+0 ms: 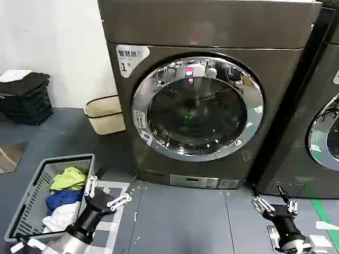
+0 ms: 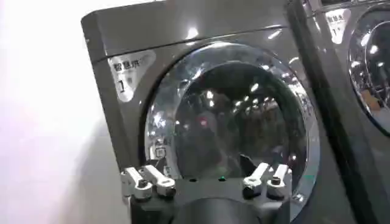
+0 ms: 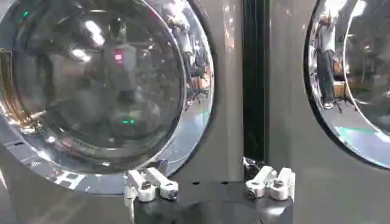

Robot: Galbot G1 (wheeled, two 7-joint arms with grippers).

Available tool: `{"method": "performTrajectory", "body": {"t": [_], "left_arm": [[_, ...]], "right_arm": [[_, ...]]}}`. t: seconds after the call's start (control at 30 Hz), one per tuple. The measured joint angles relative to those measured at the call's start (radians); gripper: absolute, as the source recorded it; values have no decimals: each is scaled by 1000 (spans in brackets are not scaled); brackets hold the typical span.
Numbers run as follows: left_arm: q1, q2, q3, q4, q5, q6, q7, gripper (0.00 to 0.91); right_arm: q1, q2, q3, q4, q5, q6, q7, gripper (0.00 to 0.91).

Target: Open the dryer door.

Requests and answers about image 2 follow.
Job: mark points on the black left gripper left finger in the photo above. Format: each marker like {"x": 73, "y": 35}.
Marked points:
{"x": 143, "y": 179}

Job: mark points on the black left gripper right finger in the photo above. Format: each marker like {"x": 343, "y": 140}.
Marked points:
{"x": 265, "y": 179}

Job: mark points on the round glass dryer door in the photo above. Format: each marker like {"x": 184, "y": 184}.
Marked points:
{"x": 231, "y": 128}
{"x": 370, "y": 64}

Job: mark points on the grey dryer with number one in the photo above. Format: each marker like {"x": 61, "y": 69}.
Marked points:
{"x": 195, "y": 91}

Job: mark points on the white number label sticker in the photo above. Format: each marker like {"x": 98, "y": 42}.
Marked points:
{"x": 337, "y": 24}
{"x": 129, "y": 74}

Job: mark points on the grey dryer with label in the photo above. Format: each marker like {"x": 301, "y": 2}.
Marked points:
{"x": 350, "y": 91}

